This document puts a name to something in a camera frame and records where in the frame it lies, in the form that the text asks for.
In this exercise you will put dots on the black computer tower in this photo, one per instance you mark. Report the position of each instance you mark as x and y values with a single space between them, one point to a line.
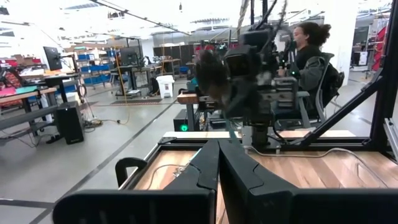
70 124

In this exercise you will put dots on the black box green light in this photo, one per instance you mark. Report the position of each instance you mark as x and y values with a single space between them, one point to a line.
180 119

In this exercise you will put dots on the black frame post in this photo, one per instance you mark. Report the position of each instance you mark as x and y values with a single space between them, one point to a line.
385 93

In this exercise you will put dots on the wooden top desk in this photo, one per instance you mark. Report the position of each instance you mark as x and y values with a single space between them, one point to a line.
28 93

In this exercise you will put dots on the black diagonal frame brace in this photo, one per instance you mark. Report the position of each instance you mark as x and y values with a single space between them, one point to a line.
342 112

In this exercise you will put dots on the white waste bin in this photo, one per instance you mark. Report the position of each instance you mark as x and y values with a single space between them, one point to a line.
165 87

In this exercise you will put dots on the person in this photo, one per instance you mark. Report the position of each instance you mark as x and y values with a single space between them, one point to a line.
311 62

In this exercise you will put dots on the shelf with blue bins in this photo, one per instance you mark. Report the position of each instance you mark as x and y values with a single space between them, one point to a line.
93 68

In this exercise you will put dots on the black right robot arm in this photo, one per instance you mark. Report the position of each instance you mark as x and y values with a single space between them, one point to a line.
261 133

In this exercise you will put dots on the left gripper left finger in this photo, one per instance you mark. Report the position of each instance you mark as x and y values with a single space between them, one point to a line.
192 193

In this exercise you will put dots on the black monitor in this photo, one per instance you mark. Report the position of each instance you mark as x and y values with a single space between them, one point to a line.
52 57

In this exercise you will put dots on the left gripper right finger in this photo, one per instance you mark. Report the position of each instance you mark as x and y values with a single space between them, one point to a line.
258 196

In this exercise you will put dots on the grey office chair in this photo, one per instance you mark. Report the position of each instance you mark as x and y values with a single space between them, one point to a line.
332 84

